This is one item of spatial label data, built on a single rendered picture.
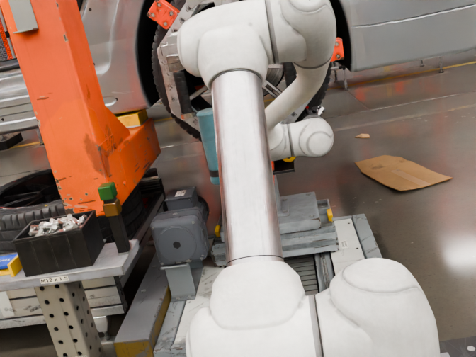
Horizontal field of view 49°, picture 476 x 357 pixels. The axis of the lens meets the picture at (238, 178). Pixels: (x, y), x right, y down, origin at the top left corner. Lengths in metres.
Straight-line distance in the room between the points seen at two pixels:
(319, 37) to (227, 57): 0.19
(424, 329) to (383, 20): 1.38
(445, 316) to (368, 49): 0.96
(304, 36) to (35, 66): 0.84
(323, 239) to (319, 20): 1.17
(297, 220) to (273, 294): 1.24
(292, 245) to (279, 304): 1.24
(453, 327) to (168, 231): 0.96
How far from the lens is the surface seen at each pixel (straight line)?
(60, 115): 1.62
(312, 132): 1.52
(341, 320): 0.82
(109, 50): 2.11
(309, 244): 2.06
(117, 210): 1.48
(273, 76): 2.11
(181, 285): 1.97
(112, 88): 2.10
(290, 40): 1.06
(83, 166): 1.64
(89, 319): 1.73
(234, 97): 0.99
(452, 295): 1.95
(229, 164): 0.94
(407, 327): 0.82
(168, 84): 1.89
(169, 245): 1.84
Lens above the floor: 1.05
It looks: 18 degrees down
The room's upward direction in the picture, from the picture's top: 11 degrees counter-clockwise
